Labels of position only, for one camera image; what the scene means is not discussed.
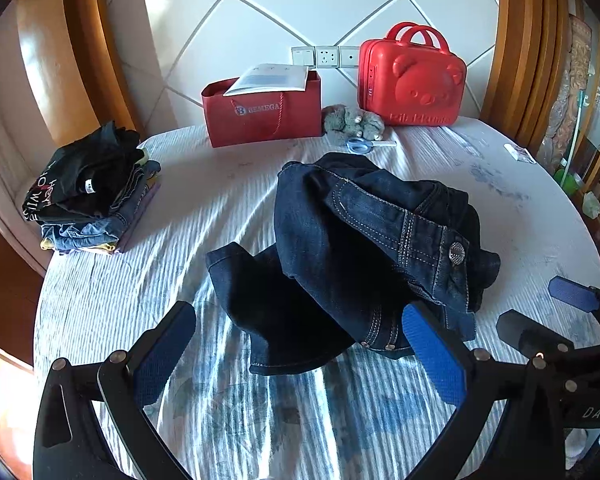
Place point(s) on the folded light blue jeans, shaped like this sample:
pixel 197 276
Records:
pixel 110 220

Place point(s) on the wooden bed frame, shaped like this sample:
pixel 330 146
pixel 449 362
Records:
pixel 15 270

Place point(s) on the brown patterned fabric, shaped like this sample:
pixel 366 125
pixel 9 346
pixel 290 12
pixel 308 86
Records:
pixel 567 90

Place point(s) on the dark blue jeans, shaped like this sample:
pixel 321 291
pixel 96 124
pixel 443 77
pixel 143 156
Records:
pixel 330 220

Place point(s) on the white booklet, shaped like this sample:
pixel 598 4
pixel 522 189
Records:
pixel 267 79

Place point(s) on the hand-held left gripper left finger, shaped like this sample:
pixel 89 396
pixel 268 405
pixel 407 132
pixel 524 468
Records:
pixel 162 355

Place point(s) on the small white packet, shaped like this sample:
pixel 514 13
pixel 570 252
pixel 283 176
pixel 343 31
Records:
pixel 519 152

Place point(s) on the green bottle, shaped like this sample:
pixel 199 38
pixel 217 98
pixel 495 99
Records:
pixel 570 181

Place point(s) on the folded yellow garment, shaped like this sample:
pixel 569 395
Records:
pixel 97 248

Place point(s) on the white wall socket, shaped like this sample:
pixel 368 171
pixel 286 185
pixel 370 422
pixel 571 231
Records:
pixel 326 57

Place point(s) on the red paper bag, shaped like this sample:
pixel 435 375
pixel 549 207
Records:
pixel 260 115

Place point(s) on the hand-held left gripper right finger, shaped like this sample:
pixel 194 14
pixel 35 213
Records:
pixel 432 355

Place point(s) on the wooden wall panel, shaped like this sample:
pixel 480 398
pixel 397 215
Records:
pixel 70 50
pixel 525 50

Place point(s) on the red bear suitcase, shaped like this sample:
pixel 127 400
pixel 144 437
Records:
pixel 412 85

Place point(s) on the grey plush toy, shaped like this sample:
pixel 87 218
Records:
pixel 350 120

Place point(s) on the green and white stick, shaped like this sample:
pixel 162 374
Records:
pixel 577 130

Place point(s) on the folded black printed t-shirt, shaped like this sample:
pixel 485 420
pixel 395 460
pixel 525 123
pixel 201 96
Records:
pixel 87 170

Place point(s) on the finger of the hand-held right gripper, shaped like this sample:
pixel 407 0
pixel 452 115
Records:
pixel 572 292
pixel 525 332

